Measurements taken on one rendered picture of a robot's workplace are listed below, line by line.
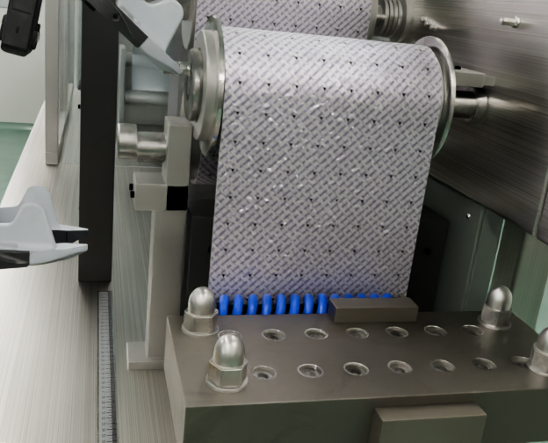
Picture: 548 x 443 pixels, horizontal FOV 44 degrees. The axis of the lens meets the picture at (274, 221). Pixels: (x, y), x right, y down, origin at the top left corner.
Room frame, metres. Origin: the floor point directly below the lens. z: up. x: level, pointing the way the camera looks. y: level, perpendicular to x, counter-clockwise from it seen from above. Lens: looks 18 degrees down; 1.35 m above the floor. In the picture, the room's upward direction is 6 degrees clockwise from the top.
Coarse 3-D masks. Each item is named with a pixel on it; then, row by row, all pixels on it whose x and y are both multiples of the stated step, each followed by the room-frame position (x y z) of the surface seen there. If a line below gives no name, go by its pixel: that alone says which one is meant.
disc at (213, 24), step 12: (216, 24) 0.70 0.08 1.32; (216, 36) 0.69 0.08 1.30; (216, 48) 0.69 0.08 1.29; (216, 60) 0.68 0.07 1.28; (216, 84) 0.67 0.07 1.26; (216, 96) 0.67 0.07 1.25; (216, 108) 0.66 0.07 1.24; (216, 120) 0.66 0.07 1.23; (216, 132) 0.66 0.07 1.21; (204, 144) 0.72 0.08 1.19
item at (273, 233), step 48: (240, 192) 0.67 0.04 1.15; (288, 192) 0.69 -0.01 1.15; (336, 192) 0.70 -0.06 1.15; (384, 192) 0.72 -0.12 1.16; (240, 240) 0.68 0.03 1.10; (288, 240) 0.69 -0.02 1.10; (336, 240) 0.71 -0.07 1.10; (384, 240) 0.72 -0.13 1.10; (240, 288) 0.68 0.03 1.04; (288, 288) 0.69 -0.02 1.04; (336, 288) 0.71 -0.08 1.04; (384, 288) 0.72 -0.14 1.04
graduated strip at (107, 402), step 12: (108, 300) 0.90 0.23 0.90; (108, 312) 0.86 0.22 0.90; (108, 324) 0.82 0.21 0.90; (108, 336) 0.79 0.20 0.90; (108, 348) 0.76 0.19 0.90; (108, 360) 0.73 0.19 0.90; (108, 372) 0.71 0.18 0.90; (108, 384) 0.68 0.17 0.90; (108, 396) 0.66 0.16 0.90; (108, 408) 0.64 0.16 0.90; (108, 420) 0.61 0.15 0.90; (108, 432) 0.59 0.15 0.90
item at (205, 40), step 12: (204, 36) 0.70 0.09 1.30; (204, 48) 0.70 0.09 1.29; (204, 60) 0.69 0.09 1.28; (204, 72) 0.69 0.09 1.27; (216, 72) 0.68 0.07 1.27; (204, 84) 0.68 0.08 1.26; (204, 96) 0.68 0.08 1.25; (204, 108) 0.67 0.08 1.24; (204, 120) 0.68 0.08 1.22; (204, 132) 0.69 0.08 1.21
